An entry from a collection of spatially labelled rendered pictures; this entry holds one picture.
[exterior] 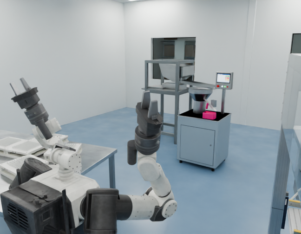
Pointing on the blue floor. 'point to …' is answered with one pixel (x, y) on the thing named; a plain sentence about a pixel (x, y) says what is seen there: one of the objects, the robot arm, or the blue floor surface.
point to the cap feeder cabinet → (203, 138)
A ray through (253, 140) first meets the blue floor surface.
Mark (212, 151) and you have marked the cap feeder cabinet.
